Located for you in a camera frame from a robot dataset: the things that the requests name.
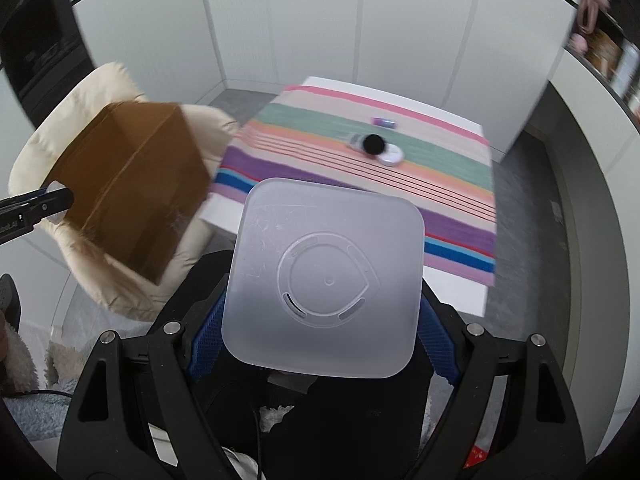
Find striped colourful cloth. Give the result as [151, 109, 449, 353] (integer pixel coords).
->
[210, 85, 497, 288]

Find wall shelf with items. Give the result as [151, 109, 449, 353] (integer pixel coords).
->
[565, 0, 640, 126]

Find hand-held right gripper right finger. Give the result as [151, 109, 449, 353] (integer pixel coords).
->
[415, 280, 586, 480]

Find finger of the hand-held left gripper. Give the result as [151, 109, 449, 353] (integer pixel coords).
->
[0, 184, 76, 223]

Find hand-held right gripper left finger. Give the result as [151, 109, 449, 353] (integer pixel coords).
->
[57, 282, 227, 480]

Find bottle with black cap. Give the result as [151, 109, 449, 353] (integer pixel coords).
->
[346, 132, 387, 157]

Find fluffy cream blanket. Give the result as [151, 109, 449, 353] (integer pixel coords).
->
[0, 330, 91, 443]

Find pink plush toy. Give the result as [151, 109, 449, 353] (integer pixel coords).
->
[570, 0, 611, 53]

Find black cable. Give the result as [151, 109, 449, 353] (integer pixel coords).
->
[0, 389, 76, 401]

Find brown cardboard box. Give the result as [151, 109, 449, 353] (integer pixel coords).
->
[44, 102, 213, 285]

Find dark wall cabinet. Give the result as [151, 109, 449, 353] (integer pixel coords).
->
[0, 0, 98, 126]

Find round white tin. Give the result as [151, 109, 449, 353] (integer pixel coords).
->
[376, 144, 405, 167]

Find cream padded chair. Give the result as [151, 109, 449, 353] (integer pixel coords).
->
[9, 62, 241, 321]

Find translucent plastic container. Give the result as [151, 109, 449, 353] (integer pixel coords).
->
[221, 177, 426, 379]

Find person's black pants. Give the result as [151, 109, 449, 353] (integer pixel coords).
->
[150, 250, 431, 480]

